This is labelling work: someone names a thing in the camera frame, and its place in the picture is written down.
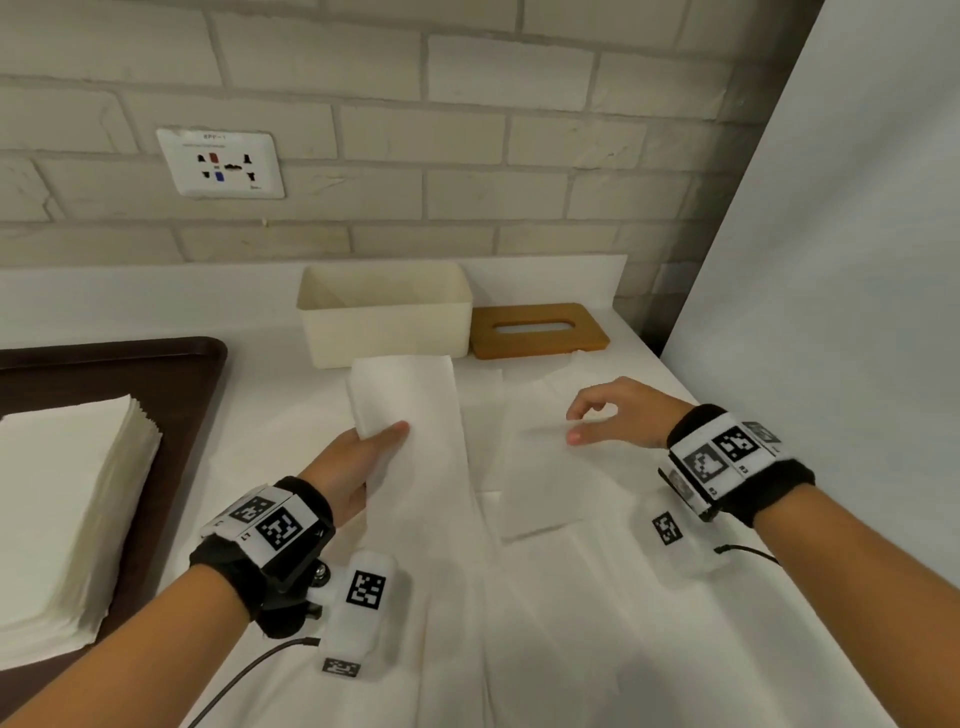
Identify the white partition panel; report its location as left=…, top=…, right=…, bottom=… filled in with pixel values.
left=660, top=0, right=960, bottom=594

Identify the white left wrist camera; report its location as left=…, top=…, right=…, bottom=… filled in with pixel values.
left=321, top=549, right=400, bottom=681

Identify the wooden tissue box lid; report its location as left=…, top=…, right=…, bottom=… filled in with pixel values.
left=469, top=302, right=611, bottom=361

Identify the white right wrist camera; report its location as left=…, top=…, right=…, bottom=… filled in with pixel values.
left=646, top=491, right=723, bottom=580

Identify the black left wristband with markers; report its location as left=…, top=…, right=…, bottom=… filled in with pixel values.
left=189, top=476, right=337, bottom=640

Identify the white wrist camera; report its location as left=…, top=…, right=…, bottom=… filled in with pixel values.
left=321, top=549, right=400, bottom=681
left=646, top=491, right=723, bottom=580

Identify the white wall socket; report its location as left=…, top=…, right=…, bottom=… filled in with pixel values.
left=155, top=127, right=287, bottom=201

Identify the person's left forearm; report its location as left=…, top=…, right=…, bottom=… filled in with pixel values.
left=0, top=566, right=252, bottom=728

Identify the black wristband with markers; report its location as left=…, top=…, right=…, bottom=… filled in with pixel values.
left=657, top=404, right=817, bottom=528
left=189, top=476, right=337, bottom=640

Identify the dark brown tray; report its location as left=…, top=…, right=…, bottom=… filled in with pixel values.
left=0, top=336, right=229, bottom=721

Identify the large white tissue sheet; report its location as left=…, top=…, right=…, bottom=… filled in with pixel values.
left=420, top=525, right=676, bottom=728

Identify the black camera cable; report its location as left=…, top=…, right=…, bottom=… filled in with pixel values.
left=713, top=543, right=781, bottom=566
left=186, top=636, right=324, bottom=728

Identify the black left camera cable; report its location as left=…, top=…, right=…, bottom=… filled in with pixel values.
left=186, top=636, right=324, bottom=728

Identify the long white tissue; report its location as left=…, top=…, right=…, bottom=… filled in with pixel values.
left=345, top=354, right=483, bottom=549

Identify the person's left hand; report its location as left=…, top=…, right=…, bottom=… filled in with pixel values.
left=299, top=420, right=411, bottom=526

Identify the person's right hand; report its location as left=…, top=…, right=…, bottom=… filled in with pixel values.
left=566, top=376, right=696, bottom=451

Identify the person's right forearm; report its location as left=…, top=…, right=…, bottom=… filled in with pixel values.
left=750, top=483, right=960, bottom=728

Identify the black right wristband with markers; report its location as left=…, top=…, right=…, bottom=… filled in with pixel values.
left=657, top=404, right=817, bottom=528

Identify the small white tissue sheet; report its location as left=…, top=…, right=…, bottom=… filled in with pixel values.
left=480, top=421, right=588, bottom=544

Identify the cream plastic tissue box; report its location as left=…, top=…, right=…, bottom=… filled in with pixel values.
left=296, top=260, right=474, bottom=370

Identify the black right camera cable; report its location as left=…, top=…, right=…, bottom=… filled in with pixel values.
left=713, top=543, right=781, bottom=566

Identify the stack of white napkins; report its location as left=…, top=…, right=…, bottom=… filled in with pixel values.
left=0, top=394, right=163, bottom=671

